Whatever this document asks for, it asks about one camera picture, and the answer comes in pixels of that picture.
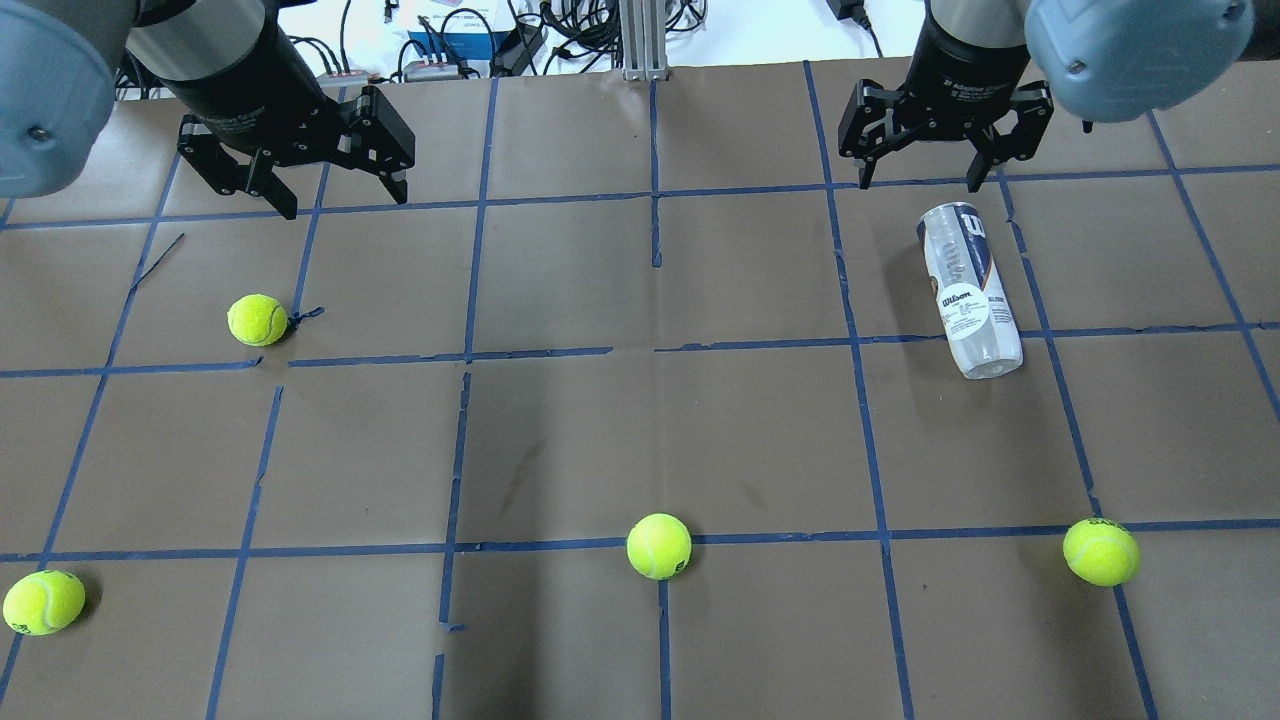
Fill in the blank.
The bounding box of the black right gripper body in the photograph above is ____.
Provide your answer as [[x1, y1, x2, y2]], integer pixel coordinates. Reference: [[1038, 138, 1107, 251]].
[[893, 20, 1030, 136]]

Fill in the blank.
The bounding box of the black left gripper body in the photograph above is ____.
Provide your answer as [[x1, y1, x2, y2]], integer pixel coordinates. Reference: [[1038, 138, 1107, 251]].
[[150, 20, 372, 170]]

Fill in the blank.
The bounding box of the clear Wilson tennis ball can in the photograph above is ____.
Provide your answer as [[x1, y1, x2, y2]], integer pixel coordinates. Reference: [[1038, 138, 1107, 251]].
[[916, 202, 1024, 380]]

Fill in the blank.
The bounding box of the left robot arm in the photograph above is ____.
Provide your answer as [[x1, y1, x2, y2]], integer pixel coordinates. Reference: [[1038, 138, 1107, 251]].
[[1, 1, 416, 219]]

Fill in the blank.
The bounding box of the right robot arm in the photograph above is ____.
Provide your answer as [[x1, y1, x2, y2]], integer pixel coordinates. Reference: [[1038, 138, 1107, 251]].
[[837, 1, 1277, 191]]

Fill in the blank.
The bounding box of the tennis ball near tape curl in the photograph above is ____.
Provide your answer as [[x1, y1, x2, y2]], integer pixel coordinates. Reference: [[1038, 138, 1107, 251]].
[[227, 293, 291, 347]]

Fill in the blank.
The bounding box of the tennis ball near base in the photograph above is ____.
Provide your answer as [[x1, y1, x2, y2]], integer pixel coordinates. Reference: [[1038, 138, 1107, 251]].
[[1062, 518, 1142, 587], [3, 570, 87, 635]]

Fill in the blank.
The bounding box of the tennis ball at table centre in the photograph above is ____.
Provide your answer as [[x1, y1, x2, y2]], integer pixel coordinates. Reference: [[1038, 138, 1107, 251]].
[[625, 512, 692, 582]]

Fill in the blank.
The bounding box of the grey usb hub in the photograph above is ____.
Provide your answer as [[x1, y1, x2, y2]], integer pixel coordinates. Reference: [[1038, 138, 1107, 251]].
[[399, 59, 474, 85], [315, 70, 370, 90]]

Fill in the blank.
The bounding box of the black adapter top right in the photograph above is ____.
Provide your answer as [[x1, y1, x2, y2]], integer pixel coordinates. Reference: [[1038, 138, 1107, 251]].
[[826, 0, 884, 58]]

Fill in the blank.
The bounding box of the blue white box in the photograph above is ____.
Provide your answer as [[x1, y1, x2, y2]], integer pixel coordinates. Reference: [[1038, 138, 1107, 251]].
[[397, 1, 521, 64]]

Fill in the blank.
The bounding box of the black power adapter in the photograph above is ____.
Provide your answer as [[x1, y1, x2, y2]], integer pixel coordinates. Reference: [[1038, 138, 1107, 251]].
[[490, 23, 545, 77]]

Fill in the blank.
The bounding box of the black cable bundle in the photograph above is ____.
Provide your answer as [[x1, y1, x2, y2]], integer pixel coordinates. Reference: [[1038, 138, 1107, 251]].
[[540, 0, 709, 70]]

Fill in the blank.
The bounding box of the aluminium frame post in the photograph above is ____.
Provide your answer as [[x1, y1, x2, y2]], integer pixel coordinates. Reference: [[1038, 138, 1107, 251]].
[[618, 0, 669, 82]]

